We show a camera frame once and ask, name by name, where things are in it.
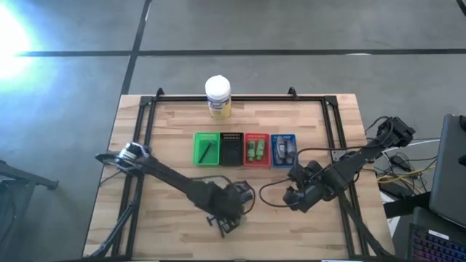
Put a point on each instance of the backlit keyboard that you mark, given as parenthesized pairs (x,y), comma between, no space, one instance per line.
(437,247)

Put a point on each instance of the grey toiletry tube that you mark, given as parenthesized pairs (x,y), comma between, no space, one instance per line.
(290,150)
(280,149)

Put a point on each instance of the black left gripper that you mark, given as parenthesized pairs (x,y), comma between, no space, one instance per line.
(227,203)

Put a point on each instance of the Lysol wipes canister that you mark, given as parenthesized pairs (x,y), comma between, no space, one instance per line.
(217,94)

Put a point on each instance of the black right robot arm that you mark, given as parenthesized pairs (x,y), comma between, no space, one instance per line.
(353,163)

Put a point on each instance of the black table frame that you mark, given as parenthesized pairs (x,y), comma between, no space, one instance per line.
(236,98)

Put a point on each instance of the green plastic basket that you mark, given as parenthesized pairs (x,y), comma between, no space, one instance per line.
(198,160)

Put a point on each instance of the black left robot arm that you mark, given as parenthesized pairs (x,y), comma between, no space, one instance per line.
(167,174)

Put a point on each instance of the black power adapter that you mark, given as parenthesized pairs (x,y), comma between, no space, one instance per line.
(399,162)

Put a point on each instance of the blue plastic basket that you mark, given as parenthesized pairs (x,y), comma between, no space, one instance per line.
(273,162)

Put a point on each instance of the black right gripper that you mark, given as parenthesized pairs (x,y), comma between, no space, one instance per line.
(302,198)

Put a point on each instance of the black floor stand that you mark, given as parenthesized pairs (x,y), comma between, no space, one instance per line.
(25,176)

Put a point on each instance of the red plastic basket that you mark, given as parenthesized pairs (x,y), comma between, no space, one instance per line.
(267,160)

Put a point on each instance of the black plastic basket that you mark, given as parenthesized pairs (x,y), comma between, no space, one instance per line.
(231,153)

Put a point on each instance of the green travel bottle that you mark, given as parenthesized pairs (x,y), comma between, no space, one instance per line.
(260,149)
(251,151)

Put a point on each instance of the grey laptop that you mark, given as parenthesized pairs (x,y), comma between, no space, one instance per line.
(449,167)

